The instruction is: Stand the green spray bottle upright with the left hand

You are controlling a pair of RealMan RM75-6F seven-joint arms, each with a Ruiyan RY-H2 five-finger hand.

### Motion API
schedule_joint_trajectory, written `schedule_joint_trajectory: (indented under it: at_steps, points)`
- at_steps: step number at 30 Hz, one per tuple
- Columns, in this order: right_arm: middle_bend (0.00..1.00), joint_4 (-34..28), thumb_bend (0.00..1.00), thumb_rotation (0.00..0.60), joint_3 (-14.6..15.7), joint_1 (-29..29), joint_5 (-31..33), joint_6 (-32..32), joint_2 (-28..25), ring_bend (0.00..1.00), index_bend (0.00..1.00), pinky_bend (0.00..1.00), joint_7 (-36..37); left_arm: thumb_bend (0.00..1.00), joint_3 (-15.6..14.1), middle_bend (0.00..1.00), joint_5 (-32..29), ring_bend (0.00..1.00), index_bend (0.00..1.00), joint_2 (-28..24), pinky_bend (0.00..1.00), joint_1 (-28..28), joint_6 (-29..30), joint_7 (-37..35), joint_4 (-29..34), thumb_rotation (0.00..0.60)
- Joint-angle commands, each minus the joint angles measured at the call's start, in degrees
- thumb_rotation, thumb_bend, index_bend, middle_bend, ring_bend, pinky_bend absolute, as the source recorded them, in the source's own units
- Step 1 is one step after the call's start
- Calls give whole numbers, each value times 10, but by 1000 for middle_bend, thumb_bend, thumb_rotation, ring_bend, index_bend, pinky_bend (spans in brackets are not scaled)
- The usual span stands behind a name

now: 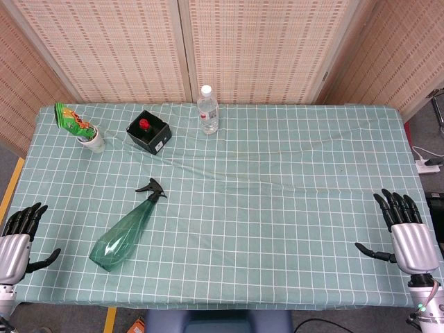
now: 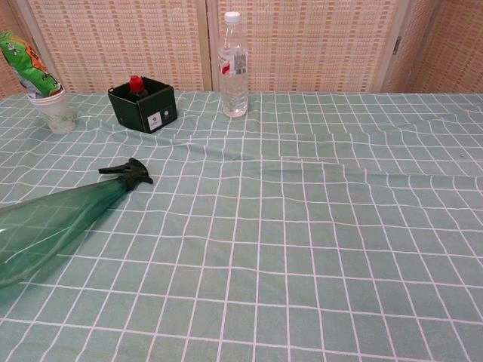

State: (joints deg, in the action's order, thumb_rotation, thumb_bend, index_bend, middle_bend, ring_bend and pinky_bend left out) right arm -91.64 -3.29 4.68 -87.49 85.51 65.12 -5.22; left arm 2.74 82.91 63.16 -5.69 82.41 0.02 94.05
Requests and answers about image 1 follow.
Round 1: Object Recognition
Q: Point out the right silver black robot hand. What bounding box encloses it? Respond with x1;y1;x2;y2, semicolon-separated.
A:
354;188;441;276

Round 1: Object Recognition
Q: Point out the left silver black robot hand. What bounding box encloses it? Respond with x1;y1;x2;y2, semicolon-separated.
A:
0;203;62;285

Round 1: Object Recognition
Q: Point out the green spray bottle black trigger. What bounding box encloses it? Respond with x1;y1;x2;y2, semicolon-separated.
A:
89;178;168;273

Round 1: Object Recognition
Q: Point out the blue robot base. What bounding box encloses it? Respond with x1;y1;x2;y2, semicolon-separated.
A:
144;309;293;333

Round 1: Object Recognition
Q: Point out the clear plastic water bottle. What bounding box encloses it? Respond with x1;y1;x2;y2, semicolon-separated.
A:
196;85;220;135

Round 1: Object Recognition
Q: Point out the black device on floor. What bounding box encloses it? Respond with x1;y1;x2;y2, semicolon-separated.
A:
425;191;444;218

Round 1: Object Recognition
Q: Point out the white power strip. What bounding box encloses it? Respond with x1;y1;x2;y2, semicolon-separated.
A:
415;159;440;174

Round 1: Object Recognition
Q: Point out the green snack bag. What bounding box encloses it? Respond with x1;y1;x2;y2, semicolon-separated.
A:
54;102;97;139

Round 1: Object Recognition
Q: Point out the orange cardboard box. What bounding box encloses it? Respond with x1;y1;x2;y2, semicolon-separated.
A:
126;316;146;333

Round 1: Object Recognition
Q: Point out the green checked tablecloth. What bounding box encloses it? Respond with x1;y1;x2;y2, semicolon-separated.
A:
0;103;434;311

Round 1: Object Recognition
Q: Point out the bamboo folding screen panel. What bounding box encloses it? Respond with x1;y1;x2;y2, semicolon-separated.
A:
0;0;194;104
178;0;377;105
0;3;76;159
315;0;444;122

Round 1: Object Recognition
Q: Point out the black box red button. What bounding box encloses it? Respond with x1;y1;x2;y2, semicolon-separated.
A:
126;110;173;156

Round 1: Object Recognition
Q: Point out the white power cable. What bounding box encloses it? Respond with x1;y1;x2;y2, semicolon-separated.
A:
411;146;431;162

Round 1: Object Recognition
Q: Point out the black floor cable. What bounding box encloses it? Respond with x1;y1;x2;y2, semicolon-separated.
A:
293;318;351;333

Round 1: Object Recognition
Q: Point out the metal chair frame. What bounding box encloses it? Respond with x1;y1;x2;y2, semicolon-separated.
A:
427;88;444;135

